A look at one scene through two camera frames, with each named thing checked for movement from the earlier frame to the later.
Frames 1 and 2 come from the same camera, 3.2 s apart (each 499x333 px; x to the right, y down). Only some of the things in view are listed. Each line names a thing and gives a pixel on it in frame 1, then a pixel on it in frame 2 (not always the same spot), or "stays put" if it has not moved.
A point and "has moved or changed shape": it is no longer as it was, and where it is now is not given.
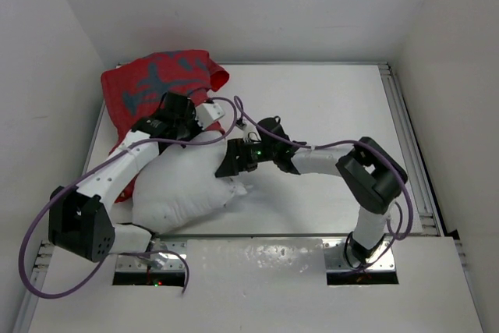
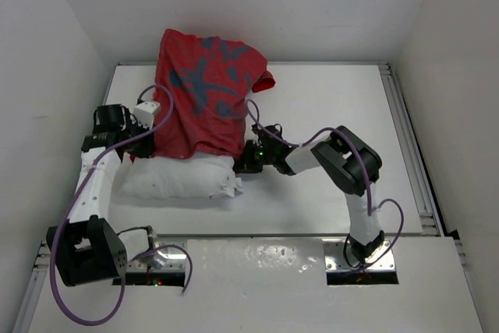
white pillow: [178, 185] has moved or changed shape
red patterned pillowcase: [133, 88] to [201, 88]
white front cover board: [261, 285] stays put
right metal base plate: [334, 249] stays put
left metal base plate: [161, 256] stays put
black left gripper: [190, 114] to [147, 147]
